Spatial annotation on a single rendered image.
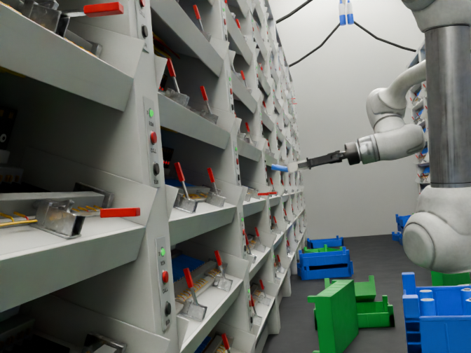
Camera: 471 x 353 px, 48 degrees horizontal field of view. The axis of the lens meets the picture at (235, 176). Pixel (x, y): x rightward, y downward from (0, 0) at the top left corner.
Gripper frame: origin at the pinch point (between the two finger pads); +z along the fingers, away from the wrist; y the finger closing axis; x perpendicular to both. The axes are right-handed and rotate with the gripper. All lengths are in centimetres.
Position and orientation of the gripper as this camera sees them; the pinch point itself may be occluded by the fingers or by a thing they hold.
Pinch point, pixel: (298, 166)
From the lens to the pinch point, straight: 177.1
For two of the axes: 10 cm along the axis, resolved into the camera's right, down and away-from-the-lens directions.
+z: -9.6, 2.3, 1.8
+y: -1.9, -0.2, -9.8
